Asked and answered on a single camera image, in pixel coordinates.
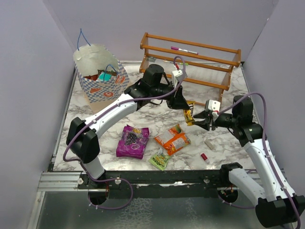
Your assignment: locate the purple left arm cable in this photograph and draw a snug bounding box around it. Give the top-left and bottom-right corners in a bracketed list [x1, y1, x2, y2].
[62, 55, 186, 210]

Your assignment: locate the light green candy packet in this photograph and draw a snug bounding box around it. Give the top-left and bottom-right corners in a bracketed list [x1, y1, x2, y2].
[148, 148, 171, 171]

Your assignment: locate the red chip bag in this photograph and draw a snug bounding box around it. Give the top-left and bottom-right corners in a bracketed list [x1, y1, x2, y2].
[84, 74, 99, 81]

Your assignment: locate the purple raisin snack bag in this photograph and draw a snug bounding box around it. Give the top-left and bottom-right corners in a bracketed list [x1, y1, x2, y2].
[116, 125, 150, 159]

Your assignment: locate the small beige wrapper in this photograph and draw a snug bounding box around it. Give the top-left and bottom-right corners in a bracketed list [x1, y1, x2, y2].
[204, 140, 215, 150]

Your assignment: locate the pink marker pen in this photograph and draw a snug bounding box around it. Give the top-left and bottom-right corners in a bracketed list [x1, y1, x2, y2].
[171, 46, 199, 55]

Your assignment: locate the checkered paper bag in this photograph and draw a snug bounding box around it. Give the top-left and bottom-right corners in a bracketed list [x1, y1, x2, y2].
[73, 42, 131, 113]

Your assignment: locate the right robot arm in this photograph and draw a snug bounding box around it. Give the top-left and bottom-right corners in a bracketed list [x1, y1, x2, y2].
[194, 94, 305, 229]

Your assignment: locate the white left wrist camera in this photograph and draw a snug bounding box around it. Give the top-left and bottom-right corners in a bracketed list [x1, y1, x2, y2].
[172, 69, 187, 87]

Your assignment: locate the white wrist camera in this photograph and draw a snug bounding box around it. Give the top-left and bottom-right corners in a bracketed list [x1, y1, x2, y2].
[205, 99, 221, 119]
[172, 69, 187, 87]

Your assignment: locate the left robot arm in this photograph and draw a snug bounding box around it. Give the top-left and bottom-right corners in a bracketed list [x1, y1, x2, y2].
[66, 64, 189, 188]

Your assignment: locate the teal snack bag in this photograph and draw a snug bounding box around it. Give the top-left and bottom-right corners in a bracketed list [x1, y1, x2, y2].
[97, 74, 112, 82]

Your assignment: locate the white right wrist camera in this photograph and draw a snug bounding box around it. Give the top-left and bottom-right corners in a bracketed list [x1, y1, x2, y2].
[205, 99, 221, 119]

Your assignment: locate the red lip balm tube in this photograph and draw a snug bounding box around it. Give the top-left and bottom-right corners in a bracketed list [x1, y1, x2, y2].
[201, 153, 210, 164]

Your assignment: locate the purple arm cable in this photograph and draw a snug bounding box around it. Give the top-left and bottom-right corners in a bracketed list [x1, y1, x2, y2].
[62, 55, 186, 210]
[216, 92, 301, 229]

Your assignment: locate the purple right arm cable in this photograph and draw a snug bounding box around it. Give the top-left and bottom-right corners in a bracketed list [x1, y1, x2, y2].
[216, 92, 301, 229]

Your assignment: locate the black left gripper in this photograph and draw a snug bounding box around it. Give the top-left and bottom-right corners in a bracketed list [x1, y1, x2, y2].
[151, 80, 190, 110]

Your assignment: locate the green marker pen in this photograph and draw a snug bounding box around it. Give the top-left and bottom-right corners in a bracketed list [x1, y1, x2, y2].
[164, 60, 189, 66]

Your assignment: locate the yellow M&M's candy bag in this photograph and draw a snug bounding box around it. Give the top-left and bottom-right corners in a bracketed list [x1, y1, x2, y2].
[183, 101, 195, 126]

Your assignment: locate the orange snack bag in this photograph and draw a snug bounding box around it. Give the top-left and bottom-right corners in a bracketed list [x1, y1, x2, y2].
[154, 124, 191, 156]

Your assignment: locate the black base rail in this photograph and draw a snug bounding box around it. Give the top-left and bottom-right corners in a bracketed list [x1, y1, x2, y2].
[78, 170, 238, 202]

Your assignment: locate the brown sea salt snack bag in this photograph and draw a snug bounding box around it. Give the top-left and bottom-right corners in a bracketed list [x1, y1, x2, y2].
[98, 70, 118, 76]

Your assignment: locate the wooden shelf rack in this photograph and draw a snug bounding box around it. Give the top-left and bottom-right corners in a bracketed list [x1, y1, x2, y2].
[139, 32, 242, 102]

